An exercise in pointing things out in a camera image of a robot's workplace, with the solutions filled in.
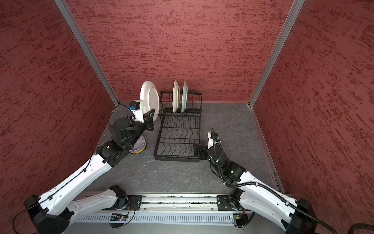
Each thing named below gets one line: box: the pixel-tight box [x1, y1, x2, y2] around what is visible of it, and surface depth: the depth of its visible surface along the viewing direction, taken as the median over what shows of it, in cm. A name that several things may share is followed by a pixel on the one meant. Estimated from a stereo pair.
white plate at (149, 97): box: [139, 80, 160, 122], surface depth 64 cm
